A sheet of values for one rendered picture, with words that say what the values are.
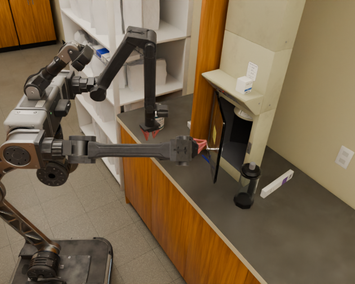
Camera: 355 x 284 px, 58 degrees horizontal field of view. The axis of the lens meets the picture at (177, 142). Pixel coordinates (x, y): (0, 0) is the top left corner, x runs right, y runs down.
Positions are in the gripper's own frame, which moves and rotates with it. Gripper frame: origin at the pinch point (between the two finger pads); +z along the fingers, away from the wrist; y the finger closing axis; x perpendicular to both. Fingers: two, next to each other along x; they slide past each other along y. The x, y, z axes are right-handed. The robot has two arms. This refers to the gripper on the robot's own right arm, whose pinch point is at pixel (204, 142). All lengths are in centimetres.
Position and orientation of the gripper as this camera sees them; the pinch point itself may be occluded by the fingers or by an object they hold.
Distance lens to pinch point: 166.2
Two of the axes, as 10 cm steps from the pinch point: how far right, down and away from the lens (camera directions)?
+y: 0.5, -8.1, -5.9
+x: -5.4, -5.2, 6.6
